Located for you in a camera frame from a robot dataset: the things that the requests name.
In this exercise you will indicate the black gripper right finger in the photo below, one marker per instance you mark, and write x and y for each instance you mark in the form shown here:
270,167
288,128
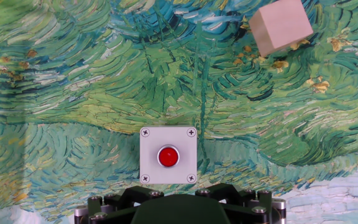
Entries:
247,214

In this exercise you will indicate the wooden cube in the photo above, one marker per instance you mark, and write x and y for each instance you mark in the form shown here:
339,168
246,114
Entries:
281,28

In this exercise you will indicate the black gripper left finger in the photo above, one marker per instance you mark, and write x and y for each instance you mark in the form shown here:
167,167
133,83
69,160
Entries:
110,214

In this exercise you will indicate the grey box with red button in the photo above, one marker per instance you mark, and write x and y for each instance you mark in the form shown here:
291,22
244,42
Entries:
154,146

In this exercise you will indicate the Van Gogh painted cloth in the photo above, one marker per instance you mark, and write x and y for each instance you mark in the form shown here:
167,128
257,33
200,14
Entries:
73,93

